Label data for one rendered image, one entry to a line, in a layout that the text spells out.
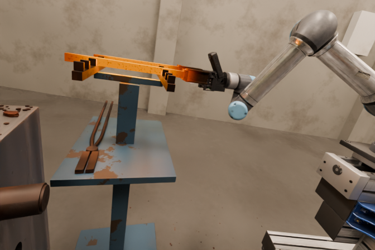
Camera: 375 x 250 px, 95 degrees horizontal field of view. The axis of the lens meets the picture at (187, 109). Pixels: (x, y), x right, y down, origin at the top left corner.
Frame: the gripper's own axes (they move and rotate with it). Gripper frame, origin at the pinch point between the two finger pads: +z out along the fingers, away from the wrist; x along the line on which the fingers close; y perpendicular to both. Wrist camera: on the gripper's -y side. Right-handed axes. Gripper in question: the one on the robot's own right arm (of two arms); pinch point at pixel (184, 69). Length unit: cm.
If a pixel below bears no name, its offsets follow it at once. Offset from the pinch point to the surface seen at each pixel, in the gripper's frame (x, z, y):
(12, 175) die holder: -51, 31, 10
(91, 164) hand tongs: -27.7, 28.3, 25.6
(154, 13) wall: 227, -1, -59
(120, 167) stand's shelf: -27.7, 20.9, 26.9
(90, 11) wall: 249, 92, -45
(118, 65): -13.5, 24.1, 0.6
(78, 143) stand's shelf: -15.0, 34.6, 26.6
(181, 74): -13.5, 4.2, 0.8
